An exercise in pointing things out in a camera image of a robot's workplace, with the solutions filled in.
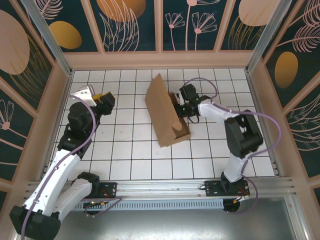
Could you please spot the aluminium table edge rail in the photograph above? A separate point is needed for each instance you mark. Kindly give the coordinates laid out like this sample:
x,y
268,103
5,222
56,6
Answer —
x,y
275,170
45,170

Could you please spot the aluminium frame post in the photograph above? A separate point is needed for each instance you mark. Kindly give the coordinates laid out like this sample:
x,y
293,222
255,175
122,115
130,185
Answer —
x,y
51,42
268,37

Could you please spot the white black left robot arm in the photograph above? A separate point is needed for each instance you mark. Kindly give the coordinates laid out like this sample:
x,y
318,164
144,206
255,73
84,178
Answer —
x,y
50,180

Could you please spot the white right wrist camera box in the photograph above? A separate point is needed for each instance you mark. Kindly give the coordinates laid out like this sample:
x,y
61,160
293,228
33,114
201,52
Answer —
x,y
178,98

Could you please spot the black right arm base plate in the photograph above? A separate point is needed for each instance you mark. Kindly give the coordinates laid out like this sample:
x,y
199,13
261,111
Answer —
x,y
212,190

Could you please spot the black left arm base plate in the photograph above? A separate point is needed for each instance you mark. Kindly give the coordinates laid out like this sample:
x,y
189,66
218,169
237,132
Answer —
x,y
108,190

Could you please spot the aluminium mounting rail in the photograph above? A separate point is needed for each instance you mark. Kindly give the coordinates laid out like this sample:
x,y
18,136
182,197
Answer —
x,y
160,188

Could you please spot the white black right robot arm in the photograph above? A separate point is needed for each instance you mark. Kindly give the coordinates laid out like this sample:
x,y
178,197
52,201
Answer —
x,y
235,167

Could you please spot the dark floral wall panel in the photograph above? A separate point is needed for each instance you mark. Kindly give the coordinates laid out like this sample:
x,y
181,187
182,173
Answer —
x,y
305,140
12,140
147,30
15,50
187,37
232,30
305,62
82,25

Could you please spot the grey metal sheet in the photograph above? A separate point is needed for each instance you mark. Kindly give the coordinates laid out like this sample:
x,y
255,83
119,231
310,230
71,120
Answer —
x,y
160,225

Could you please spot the brown cardboard paper box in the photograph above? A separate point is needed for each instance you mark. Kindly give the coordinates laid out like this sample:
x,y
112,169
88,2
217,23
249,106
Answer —
x,y
162,117

